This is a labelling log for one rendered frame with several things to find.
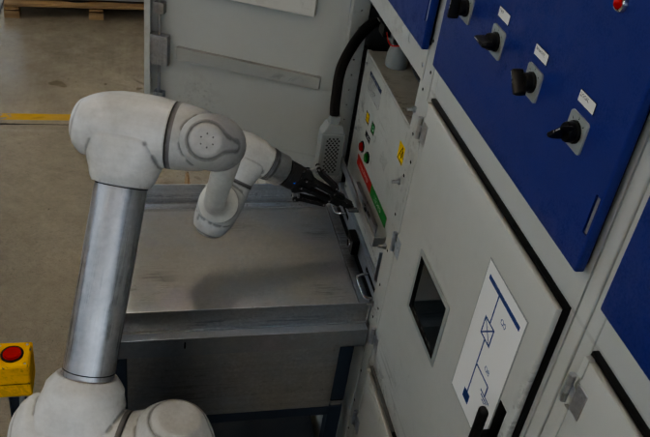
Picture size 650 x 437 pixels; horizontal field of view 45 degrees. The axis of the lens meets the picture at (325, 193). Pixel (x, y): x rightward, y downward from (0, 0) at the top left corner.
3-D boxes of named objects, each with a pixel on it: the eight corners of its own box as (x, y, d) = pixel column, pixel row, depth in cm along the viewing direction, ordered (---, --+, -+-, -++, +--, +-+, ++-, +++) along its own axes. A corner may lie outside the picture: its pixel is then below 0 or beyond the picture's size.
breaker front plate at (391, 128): (378, 294, 210) (412, 141, 183) (340, 190, 248) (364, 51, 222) (383, 294, 210) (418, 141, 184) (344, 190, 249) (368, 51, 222)
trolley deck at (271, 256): (102, 360, 195) (101, 342, 191) (107, 212, 244) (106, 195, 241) (365, 345, 210) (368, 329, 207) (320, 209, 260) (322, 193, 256)
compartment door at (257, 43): (151, 142, 271) (152, -74, 229) (329, 184, 264) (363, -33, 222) (143, 152, 265) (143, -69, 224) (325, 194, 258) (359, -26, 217)
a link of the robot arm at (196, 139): (253, 118, 159) (188, 105, 159) (243, 109, 141) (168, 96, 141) (242, 181, 159) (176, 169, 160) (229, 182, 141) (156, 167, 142)
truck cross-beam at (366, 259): (377, 313, 210) (381, 297, 207) (336, 197, 253) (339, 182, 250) (396, 313, 211) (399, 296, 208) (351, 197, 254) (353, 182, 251)
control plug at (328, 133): (315, 176, 236) (323, 126, 227) (312, 167, 240) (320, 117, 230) (340, 176, 238) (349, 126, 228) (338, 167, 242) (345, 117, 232)
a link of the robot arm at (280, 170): (254, 165, 215) (273, 174, 218) (259, 185, 208) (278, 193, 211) (274, 141, 212) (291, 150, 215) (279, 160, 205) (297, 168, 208)
